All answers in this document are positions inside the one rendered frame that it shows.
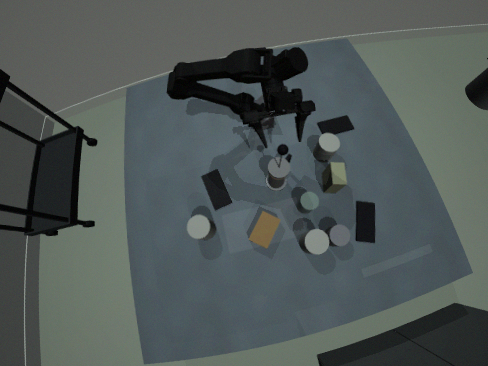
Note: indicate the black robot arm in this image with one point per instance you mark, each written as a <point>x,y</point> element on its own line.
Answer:
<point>243,65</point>

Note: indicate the brown block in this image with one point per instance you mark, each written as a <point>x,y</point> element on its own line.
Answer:
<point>264,229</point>

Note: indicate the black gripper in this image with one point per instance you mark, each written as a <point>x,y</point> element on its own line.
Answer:
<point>302,110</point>

